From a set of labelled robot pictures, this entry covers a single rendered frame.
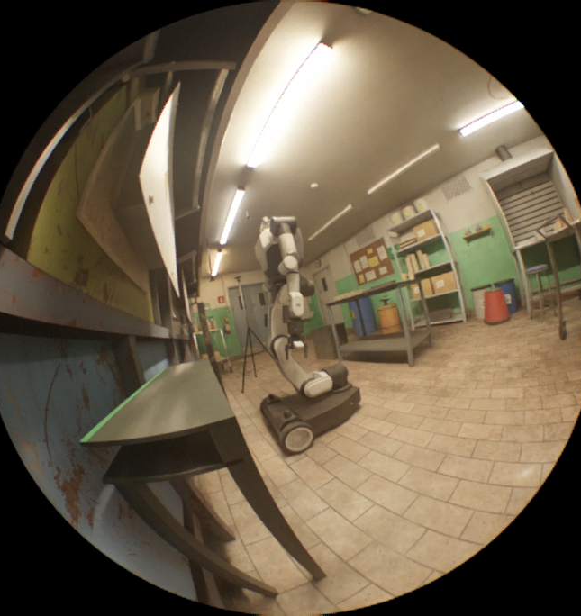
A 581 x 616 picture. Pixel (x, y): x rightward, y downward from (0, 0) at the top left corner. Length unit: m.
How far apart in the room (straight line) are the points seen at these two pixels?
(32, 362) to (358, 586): 0.83
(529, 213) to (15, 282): 4.26
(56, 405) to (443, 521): 0.96
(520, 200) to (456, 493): 3.89
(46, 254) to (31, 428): 0.18
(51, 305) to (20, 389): 0.10
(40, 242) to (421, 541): 1.00
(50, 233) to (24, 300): 0.09
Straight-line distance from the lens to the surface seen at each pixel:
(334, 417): 1.26
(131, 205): 0.40
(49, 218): 0.28
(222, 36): 0.97
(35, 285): 0.25
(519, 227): 3.97
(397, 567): 0.78
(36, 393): 0.30
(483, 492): 0.93
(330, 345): 2.91
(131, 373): 0.52
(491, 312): 3.07
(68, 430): 0.34
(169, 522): 0.33
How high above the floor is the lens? 0.76
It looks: 3 degrees up
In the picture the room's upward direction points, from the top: 13 degrees counter-clockwise
